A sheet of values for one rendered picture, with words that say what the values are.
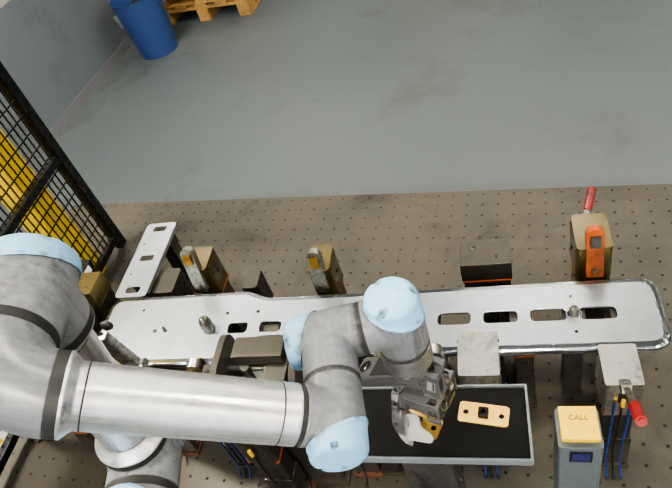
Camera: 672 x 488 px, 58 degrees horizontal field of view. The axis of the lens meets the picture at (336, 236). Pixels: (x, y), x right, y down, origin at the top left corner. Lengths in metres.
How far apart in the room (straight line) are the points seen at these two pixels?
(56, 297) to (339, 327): 0.35
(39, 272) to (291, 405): 0.33
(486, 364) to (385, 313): 0.47
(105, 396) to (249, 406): 0.15
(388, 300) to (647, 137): 2.78
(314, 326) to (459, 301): 0.68
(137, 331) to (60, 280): 0.92
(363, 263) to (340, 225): 0.21
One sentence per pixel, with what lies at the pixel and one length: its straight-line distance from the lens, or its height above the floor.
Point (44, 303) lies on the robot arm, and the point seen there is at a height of 1.70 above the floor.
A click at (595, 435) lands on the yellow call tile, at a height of 1.16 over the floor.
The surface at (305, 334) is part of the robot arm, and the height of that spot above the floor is 1.51.
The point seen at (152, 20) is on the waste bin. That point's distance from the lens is 5.39.
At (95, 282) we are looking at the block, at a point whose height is 1.06.
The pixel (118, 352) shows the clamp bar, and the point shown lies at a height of 1.15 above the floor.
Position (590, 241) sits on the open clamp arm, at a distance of 1.45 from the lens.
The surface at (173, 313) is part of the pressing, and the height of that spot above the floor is 1.00.
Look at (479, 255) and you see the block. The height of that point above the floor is 1.03.
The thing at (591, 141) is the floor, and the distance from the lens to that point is 3.45.
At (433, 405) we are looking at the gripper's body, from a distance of 0.97.
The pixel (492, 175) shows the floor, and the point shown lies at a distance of 3.27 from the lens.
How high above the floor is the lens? 2.15
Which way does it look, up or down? 44 degrees down
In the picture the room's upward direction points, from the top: 19 degrees counter-clockwise
